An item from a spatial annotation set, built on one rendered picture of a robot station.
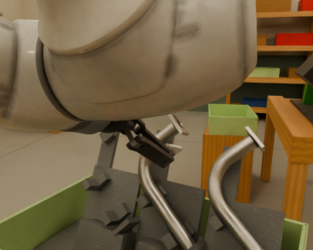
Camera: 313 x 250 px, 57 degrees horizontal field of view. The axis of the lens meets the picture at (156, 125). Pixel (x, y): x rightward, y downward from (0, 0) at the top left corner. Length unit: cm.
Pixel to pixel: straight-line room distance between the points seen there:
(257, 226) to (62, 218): 53
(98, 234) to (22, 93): 53
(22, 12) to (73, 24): 810
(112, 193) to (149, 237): 15
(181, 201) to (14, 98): 49
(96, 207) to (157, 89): 64
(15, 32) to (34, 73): 5
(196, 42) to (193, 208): 53
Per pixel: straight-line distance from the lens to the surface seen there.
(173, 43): 19
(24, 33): 29
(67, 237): 88
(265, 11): 601
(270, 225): 66
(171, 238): 65
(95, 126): 39
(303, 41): 601
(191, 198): 68
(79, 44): 19
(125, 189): 77
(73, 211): 92
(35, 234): 85
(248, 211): 66
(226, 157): 63
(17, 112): 29
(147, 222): 73
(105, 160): 81
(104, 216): 73
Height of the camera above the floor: 134
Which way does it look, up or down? 14 degrees down
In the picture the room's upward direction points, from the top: straight up
